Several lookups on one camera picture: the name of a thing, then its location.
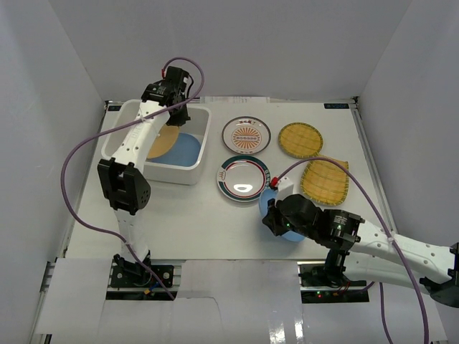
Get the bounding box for round woven bamboo plate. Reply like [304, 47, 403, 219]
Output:
[278, 122, 323, 159]

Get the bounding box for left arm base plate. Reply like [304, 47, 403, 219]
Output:
[105, 262, 181, 301]

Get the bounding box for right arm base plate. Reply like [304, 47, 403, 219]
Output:
[298, 261, 369, 305]

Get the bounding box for white plastic bin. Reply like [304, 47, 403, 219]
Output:
[101, 100, 212, 185]

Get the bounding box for blue plate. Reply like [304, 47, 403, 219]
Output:
[151, 133, 201, 167]
[258, 188, 305, 242]

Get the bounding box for green rimmed white plate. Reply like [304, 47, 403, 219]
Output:
[216, 156, 271, 203]

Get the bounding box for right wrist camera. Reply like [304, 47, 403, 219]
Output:
[270, 176, 294, 201]

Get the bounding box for white paper sheets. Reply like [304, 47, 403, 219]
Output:
[199, 96, 270, 104]

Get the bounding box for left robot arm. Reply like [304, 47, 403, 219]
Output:
[98, 67, 193, 286]

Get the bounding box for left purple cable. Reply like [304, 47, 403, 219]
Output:
[61, 56, 206, 300]

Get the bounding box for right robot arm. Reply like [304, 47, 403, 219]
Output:
[259, 193, 458, 308]

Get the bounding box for sunburst pattern plate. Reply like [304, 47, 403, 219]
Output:
[221, 116, 272, 155]

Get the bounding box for plain yellow plate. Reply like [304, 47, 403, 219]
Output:
[147, 125, 179, 159]

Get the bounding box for rectangular woven bamboo plate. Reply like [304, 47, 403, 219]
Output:
[300, 160, 349, 206]

